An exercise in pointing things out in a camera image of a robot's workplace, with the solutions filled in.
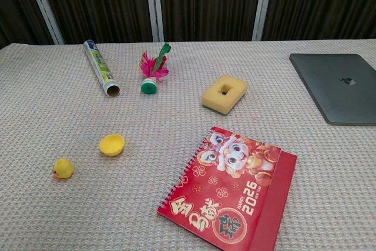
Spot white screen frame post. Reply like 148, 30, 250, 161
23, 0, 65, 45
144, 0, 165, 43
251, 0, 276, 42

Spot red 2026 spiral calendar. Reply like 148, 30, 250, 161
156, 126, 298, 251

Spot yellow sponge with hole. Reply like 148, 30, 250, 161
201, 75, 249, 116

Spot yellow rubber duck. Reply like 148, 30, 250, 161
52, 158, 75, 181

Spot woven beige tablecloth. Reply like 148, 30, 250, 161
0, 38, 376, 251

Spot plastic wrap roll tube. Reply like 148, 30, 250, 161
83, 39, 121, 98

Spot grey laptop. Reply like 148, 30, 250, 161
289, 53, 376, 126

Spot feather shuttlecock with green base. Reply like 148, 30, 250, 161
139, 42, 172, 95

